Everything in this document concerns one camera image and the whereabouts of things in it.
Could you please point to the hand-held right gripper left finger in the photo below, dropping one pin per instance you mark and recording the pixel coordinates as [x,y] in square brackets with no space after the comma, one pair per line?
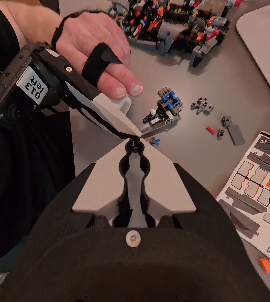
[99,188]

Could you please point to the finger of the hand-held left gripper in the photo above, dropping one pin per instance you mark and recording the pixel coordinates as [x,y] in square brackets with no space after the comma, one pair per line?
[77,94]
[116,115]

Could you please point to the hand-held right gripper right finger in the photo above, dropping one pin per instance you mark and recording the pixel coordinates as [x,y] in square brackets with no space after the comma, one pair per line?
[170,188]

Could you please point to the grey lego blade assembly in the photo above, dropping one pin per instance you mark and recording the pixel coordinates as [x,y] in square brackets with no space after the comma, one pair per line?
[134,148]

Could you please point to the blue grey lego assembly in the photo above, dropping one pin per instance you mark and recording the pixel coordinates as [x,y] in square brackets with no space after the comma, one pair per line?
[170,103]

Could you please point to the person's left forearm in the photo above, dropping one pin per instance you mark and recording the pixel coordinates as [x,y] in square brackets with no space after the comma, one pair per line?
[26,23]

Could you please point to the small grey lego liftarm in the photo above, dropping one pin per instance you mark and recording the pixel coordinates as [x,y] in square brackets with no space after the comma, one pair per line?
[221,133]

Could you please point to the grey round lego connector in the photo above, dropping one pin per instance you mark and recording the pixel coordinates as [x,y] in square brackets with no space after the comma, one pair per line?
[194,105]

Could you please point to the lego sticker sheet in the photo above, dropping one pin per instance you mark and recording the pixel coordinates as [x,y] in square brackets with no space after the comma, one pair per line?
[250,188]

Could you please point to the grey lego axle pin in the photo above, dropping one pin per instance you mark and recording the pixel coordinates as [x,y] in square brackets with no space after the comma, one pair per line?
[199,110]

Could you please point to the grey lego flat tile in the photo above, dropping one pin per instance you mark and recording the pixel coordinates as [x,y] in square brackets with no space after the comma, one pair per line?
[236,134]

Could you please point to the grey lego cross-hole brick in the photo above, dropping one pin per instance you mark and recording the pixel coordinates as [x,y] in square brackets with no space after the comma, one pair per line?
[226,121]
[209,109]

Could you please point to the grey double cross lego connector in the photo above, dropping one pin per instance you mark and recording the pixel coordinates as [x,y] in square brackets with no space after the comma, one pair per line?
[203,101]

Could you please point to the lego car chassis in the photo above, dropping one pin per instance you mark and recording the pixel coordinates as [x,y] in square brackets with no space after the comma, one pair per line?
[172,23]

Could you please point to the orange lego piece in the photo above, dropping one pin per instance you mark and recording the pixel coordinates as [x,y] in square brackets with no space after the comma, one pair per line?
[265,264]

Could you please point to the person's left hand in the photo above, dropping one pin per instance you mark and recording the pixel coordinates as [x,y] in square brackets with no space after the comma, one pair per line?
[83,35]

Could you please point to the silver monitor stand base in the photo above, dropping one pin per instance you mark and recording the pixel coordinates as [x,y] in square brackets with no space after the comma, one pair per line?
[262,35]

